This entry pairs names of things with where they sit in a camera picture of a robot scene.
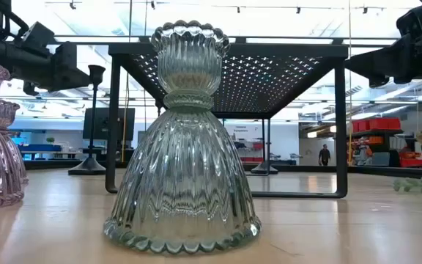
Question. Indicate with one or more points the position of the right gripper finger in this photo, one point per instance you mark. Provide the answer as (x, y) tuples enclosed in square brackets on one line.
[(383, 62)]

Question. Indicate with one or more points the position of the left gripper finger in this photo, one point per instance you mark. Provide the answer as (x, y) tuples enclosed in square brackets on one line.
[(70, 67)]

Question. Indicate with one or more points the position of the tall black candlestick holder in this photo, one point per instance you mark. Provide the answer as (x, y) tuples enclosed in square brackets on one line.
[(93, 110), (264, 168)]

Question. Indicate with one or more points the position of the small pink glass candle holder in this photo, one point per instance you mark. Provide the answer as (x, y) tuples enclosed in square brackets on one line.
[(7, 113)]

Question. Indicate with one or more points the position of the clear green glass candle holder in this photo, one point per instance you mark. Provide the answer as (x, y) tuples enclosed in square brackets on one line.
[(181, 165)]

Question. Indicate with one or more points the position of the row of red storage bins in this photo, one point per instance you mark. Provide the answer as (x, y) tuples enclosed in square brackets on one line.
[(379, 124)]

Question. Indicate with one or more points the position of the black computer monitor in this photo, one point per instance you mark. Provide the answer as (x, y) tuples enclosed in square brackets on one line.
[(101, 124)]

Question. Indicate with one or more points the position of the blue table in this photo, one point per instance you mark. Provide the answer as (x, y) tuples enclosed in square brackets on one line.
[(39, 147)]

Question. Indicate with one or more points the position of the red storage bin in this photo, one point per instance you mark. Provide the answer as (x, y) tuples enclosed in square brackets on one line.
[(412, 163)]

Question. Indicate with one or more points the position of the person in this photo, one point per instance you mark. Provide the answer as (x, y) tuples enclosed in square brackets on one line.
[(324, 155)]

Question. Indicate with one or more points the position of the black metal mesh riser shelf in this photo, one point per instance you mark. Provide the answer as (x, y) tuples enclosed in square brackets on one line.
[(269, 80)]

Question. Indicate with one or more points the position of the pale green plant sprig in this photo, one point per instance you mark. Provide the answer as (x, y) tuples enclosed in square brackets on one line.
[(416, 185)]

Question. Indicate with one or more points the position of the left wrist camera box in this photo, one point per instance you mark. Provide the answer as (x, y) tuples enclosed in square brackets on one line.
[(37, 36)]

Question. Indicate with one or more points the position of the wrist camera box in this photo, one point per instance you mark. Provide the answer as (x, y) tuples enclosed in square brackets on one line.
[(412, 20), (37, 36)]

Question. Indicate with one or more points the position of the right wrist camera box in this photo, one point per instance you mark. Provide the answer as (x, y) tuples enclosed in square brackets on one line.
[(412, 20)]

